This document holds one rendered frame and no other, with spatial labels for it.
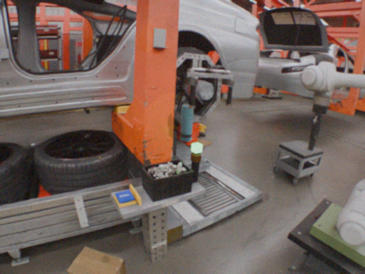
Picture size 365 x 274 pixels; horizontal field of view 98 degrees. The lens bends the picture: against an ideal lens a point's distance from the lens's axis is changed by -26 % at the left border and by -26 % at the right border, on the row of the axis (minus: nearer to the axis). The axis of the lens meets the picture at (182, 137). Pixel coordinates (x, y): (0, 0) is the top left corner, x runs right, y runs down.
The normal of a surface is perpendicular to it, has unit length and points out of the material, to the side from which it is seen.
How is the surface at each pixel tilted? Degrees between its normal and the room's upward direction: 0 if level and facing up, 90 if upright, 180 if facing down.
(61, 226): 90
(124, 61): 90
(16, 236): 90
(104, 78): 90
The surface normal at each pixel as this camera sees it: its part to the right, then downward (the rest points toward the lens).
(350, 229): -0.81, 0.29
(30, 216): 0.54, 0.30
